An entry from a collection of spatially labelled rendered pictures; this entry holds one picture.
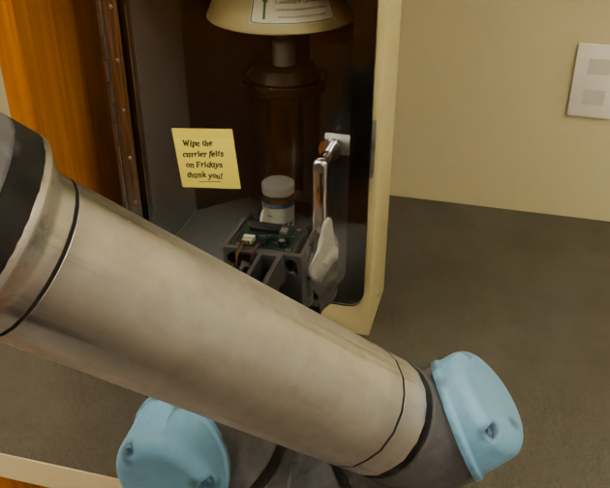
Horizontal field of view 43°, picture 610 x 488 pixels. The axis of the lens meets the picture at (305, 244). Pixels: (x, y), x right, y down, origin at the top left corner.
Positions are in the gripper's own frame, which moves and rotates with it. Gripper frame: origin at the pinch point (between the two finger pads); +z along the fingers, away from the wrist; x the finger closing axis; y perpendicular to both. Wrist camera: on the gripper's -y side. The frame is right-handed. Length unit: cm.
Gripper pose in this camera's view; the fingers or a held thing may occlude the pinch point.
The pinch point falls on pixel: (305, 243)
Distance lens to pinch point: 79.9
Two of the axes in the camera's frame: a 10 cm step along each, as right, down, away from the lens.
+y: 0.0, -8.6, -5.1
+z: 2.6, -4.9, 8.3
